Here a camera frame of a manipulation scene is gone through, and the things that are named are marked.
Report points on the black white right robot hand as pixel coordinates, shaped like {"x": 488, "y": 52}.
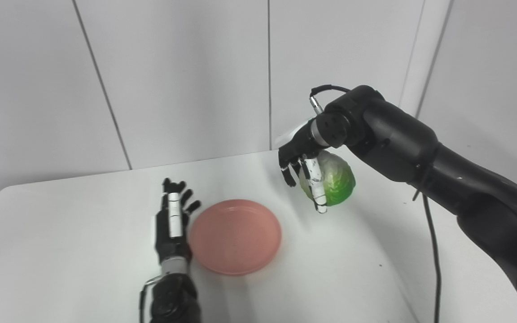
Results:
{"x": 301, "y": 143}

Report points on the green white toy cabbage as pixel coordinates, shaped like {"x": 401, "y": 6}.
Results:
{"x": 340, "y": 179}

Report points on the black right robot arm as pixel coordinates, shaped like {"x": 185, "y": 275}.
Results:
{"x": 420, "y": 148}

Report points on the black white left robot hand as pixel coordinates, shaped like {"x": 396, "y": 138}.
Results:
{"x": 174, "y": 224}

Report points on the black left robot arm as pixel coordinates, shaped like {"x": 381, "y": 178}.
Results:
{"x": 173, "y": 296}

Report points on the pink round plate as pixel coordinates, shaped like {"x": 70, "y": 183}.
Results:
{"x": 236, "y": 237}

